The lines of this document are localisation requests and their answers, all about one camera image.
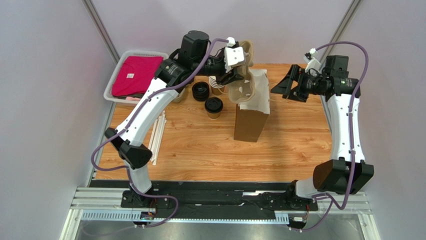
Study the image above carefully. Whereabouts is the white paper straw bundle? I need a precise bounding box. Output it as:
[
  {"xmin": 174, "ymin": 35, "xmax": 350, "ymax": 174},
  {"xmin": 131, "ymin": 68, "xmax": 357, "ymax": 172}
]
[{"xmin": 148, "ymin": 110, "xmax": 167, "ymax": 166}]

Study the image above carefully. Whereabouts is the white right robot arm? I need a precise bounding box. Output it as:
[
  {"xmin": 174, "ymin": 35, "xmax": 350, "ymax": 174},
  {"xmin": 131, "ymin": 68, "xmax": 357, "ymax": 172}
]
[{"xmin": 270, "ymin": 55, "xmax": 374, "ymax": 199}]

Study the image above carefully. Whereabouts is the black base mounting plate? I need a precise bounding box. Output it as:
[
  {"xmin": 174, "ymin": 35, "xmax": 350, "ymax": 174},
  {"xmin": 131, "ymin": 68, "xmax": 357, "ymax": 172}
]
[{"xmin": 89, "ymin": 179, "xmax": 354, "ymax": 221}]

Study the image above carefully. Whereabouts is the stack of black lids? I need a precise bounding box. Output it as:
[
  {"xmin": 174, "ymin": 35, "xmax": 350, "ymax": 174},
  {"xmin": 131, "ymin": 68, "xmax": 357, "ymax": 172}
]
[{"xmin": 191, "ymin": 81, "xmax": 210, "ymax": 102}]

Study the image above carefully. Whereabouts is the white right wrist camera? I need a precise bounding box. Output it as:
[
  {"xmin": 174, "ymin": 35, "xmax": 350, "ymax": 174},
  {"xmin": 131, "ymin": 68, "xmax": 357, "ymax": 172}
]
[{"xmin": 303, "ymin": 48, "xmax": 321, "ymax": 73}]

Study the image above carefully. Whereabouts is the brown paper bag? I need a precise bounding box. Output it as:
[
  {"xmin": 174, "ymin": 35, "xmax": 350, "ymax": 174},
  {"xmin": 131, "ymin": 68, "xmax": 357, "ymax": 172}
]
[{"xmin": 233, "ymin": 69, "xmax": 270, "ymax": 143}]

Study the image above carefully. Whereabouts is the stack of paper cups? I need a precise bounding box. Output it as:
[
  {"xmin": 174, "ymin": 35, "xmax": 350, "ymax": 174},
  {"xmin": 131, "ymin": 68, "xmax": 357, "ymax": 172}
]
[{"xmin": 208, "ymin": 76, "xmax": 227, "ymax": 96}]

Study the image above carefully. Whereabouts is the single cardboard cup carrier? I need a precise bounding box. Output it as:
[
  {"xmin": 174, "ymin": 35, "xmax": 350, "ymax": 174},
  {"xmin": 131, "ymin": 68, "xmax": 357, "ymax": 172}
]
[{"xmin": 227, "ymin": 40, "xmax": 256, "ymax": 104}]

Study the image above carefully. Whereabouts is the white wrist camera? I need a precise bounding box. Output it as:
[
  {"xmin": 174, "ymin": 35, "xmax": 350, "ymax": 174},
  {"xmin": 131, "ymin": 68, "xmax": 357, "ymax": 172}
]
[
  {"xmin": 224, "ymin": 37, "xmax": 246, "ymax": 73},
  {"xmin": 303, "ymin": 48, "xmax": 321, "ymax": 73}
]

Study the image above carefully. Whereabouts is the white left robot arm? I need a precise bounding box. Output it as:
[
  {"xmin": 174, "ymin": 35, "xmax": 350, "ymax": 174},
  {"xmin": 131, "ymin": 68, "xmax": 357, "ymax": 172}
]
[{"xmin": 104, "ymin": 30, "xmax": 252, "ymax": 198}]

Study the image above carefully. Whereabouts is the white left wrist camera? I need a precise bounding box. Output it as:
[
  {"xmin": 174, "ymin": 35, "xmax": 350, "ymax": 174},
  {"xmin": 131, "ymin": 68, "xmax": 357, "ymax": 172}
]
[{"xmin": 224, "ymin": 37, "xmax": 246, "ymax": 73}]

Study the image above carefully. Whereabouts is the brown paper coffee cup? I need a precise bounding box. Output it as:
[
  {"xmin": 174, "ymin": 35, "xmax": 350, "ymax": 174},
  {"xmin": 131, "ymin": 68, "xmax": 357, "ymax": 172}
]
[{"xmin": 207, "ymin": 112, "xmax": 221, "ymax": 120}]

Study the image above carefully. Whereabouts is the black plastic cup lid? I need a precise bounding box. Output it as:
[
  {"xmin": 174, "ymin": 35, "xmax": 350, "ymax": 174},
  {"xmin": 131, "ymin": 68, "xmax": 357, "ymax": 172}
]
[{"xmin": 204, "ymin": 97, "xmax": 224, "ymax": 114}]

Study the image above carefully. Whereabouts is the aluminium frame rail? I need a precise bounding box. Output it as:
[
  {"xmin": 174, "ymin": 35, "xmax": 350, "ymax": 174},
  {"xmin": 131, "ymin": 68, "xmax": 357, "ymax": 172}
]
[{"xmin": 60, "ymin": 180, "xmax": 380, "ymax": 240}]

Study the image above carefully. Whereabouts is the cardboard cup carrier tray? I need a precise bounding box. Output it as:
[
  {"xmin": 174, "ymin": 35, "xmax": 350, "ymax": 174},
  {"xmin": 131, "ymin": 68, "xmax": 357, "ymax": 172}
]
[{"xmin": 172, "ymin": 88, "xmax": 186, "ymax": 103}]

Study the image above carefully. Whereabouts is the pink folded cloth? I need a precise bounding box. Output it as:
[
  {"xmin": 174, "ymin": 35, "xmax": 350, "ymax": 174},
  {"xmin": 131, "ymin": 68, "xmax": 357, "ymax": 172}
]
[{"xmin": 111, "ymin": 55, "xmax": 163, "ymax": 97}]

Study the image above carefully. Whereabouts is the white plastic basket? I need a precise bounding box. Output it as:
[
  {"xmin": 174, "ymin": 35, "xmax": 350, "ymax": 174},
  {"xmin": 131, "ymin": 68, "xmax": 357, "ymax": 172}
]
[{"xmin": 103, "ymin": 49, "xmax": 169, "ymax": 106}]

